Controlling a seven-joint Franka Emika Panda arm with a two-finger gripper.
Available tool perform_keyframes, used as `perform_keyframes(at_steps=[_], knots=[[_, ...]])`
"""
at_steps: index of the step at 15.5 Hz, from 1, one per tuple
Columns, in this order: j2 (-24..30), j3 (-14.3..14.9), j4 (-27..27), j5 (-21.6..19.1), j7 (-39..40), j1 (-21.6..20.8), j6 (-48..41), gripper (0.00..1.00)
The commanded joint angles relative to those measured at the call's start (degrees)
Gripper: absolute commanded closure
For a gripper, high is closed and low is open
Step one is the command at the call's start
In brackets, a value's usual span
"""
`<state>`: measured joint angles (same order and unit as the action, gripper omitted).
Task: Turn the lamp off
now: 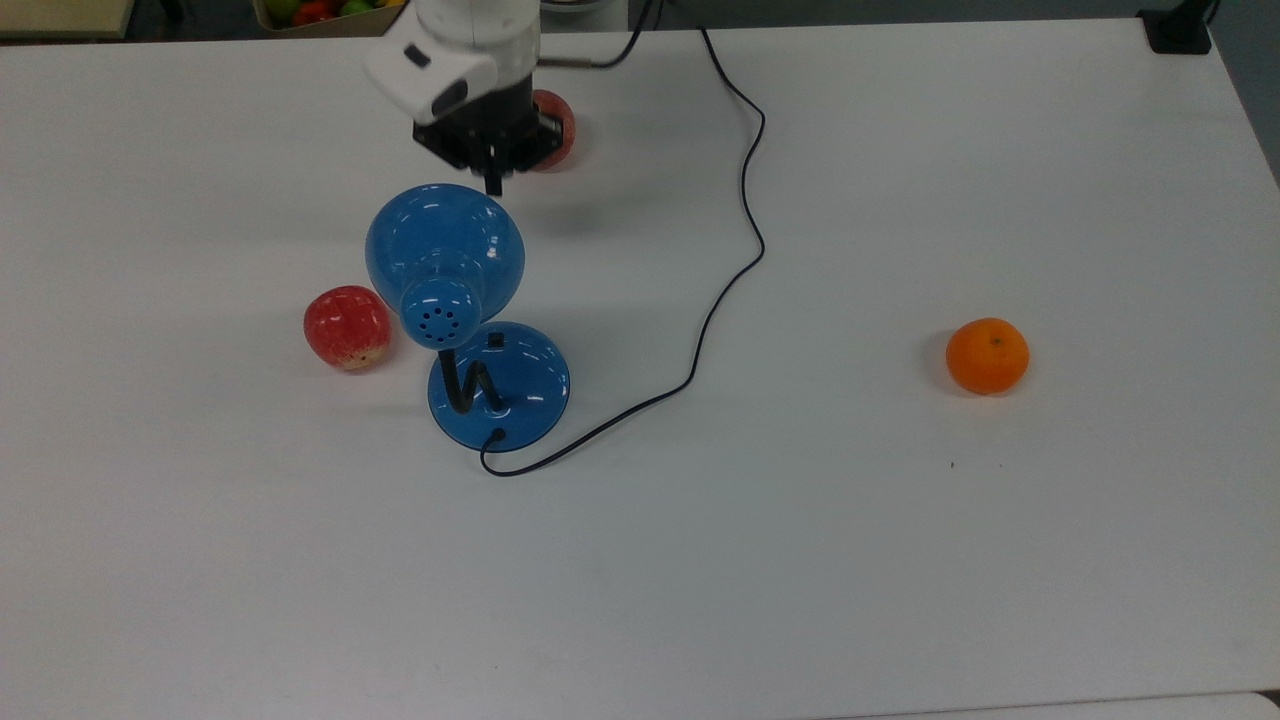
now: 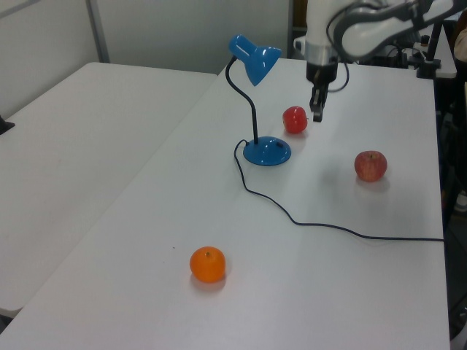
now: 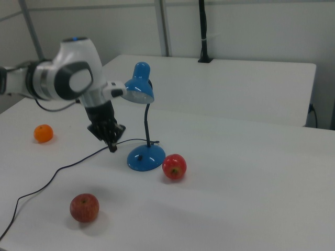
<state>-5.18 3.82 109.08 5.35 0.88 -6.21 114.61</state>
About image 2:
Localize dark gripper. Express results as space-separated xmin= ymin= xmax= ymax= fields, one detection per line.
xmin=305 ymin=62 xmax=339 ymax=123

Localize blue gooseneck desk lamp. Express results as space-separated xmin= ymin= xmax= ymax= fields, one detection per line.
xmin=225 ymin=34 xmax=293 ymax=168

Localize bright red apple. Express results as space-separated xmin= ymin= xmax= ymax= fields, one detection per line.
xmin=282 ymin=106 xmax=309 ymax=135

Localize pale red striped apple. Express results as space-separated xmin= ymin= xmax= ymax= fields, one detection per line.
xmin=353 ymin=150 xmax=388 ymax=183

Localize black equipment box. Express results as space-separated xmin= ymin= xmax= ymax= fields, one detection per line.
xmin=364 ymin=45 xmax=417 ymax=69

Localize person in brown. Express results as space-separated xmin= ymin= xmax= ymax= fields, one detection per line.
xmin=454 ymin=28 xmax=467 ymax=61

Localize orange fruit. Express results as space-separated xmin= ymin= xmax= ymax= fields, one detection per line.
xmin=189 ymin=246 xmax=226 ymax=283

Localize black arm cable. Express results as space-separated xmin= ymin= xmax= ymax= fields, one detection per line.
xmin=325 ymin=5 xmax=350 ymax=93

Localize black camera stand pole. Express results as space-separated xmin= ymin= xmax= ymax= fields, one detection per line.
xmin=417 ymin=14 xmax=444 ymax=79

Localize black lamp power cable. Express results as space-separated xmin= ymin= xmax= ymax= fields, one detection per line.
xmin=232 ymin=139 xmax=444 ymax=244

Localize black clamp mount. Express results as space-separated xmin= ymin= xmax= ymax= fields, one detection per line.
xmin=0 ymin=114 xmax=16 ymax=136

